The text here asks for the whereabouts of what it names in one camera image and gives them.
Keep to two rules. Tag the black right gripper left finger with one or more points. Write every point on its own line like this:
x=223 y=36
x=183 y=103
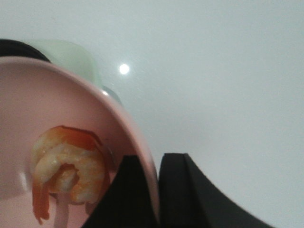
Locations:
x=127 y=202

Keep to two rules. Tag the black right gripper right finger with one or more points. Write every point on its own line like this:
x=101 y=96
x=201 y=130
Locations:
x=189 y=200

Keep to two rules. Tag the orange cooked shrimp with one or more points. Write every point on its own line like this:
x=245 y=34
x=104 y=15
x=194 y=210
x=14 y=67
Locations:
x=66 y=160

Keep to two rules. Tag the black round frying pan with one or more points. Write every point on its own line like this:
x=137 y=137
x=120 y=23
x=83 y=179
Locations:
x=14 y=48

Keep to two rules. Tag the green breakfast maker base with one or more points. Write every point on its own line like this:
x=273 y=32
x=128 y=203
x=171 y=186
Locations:
x=71 y=57

